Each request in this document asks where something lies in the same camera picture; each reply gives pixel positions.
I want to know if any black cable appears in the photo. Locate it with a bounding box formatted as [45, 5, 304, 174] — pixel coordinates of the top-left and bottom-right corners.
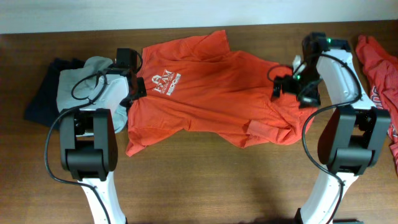
[44, 51, 144, 224]
[266, 53, 363, 224]

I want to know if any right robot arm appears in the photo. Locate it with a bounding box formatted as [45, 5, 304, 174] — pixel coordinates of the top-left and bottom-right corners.
[270, 32, 391, 224]

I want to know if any folded grey t-shirt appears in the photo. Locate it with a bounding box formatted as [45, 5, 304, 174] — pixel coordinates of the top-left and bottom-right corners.
[56, 56, 127, 133]

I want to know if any right black cable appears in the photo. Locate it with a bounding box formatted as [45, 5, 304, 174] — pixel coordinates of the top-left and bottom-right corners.
[266, 53, 363, 224]

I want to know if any folded navy garment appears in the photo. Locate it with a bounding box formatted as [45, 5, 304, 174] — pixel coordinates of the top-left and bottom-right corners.
[24, 58, 85, 127]

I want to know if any orange printed t-shirt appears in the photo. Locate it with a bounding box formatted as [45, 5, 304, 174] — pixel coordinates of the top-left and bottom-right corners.
[126, 30, 313, 156]

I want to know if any red lettered t-shirt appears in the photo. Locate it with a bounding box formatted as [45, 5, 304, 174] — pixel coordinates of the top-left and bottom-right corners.
[355, 35, 397, 163]

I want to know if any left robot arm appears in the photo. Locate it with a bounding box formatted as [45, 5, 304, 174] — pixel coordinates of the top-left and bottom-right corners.
[52, 48, 146, 223]

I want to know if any left black cable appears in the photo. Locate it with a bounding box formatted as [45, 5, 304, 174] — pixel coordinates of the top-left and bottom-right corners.
[44, 51, 144, 224]

